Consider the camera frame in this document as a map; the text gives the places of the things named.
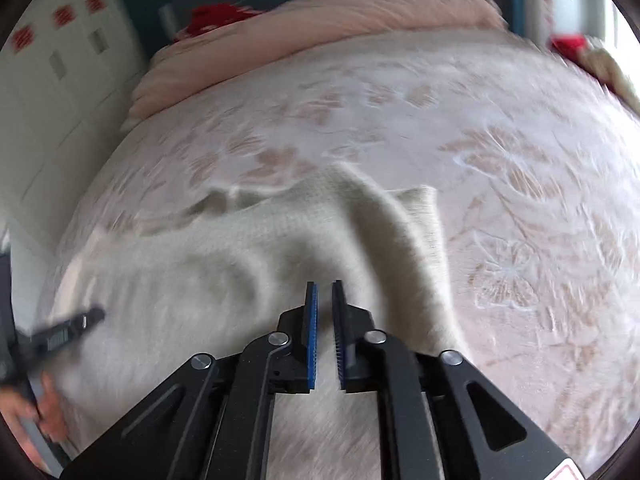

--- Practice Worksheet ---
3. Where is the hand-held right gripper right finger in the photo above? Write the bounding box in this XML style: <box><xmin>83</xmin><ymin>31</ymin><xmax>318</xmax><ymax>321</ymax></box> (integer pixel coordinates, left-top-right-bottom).
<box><xmin>332</xmin><ymin>280</ymin><xmax>576</xmax><ymax>480</ymax></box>

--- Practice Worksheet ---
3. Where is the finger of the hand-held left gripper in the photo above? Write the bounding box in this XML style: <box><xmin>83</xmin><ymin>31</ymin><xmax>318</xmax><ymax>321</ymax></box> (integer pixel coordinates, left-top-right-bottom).
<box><xmin>27</xmin><ymin>307</ymin><xmax>107</xmax><ymax>361</ymax></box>

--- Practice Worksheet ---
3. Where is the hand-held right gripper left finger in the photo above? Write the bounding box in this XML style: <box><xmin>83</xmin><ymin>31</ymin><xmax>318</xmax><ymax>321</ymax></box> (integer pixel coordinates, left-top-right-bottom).
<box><xmin>60</xmin><ymin>281</ymin><xmax>320</xmax><ymax>480</ymax></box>

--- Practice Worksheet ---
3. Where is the cream sweater with black hearts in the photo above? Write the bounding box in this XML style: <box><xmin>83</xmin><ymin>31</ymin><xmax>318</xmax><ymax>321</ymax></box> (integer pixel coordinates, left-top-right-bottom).
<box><xmin>47</xmin><ymin>162</ymin><xmax>471</xmax><ymax>480</ymax></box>

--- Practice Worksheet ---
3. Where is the person's left hand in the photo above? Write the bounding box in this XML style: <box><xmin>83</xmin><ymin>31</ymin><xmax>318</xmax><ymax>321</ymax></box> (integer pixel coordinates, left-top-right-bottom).
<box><xmin>0</xmin><ymin>372</ymin><xmax>70</xmax><ymax>463</ymax></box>

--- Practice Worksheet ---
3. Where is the white wardrobe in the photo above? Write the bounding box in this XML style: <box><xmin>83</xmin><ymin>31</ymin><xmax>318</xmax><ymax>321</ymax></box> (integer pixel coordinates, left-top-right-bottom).
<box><xmin>0</xmin><ymin>0</ymin><xmax>151</xmax><ymax>246</ymax></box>

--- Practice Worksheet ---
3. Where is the pink butterfly-print bedspread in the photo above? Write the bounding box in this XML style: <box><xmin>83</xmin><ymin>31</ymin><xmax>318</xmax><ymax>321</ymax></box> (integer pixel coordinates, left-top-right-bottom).
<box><xmin>45</xmin><ymin>30</ymin><xmax>640</xmax><ymax>466</ymax></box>

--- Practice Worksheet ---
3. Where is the pink duvet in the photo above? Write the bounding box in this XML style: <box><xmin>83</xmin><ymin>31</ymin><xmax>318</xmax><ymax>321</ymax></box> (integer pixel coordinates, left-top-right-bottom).
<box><xmin>125</xmin><ymin>0</ymin><xmax>511</xmax><ymax>131</ymax></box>

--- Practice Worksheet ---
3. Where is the red cloth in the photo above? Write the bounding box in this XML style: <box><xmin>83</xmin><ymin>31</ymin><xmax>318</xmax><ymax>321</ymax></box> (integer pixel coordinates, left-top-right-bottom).
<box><xmin>175</xmin><ymin>4</ymin><xmax>266</xmax><ymax>41</ymax></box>

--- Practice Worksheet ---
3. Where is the red plush toy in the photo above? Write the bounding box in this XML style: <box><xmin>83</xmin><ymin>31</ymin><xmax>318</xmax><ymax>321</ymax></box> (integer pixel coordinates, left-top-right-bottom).
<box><xmin>549</xmin><ymin>34</ymin><xmax>587</xmax><ymax>57</ymax></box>

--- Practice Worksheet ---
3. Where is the cream plush toy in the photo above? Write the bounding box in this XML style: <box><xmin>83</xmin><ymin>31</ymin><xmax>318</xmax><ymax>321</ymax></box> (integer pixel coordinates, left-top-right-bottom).
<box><xmin>580</xmin><ymin>49</ymin><xmax>640</xmax><ymax>113</ymax></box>

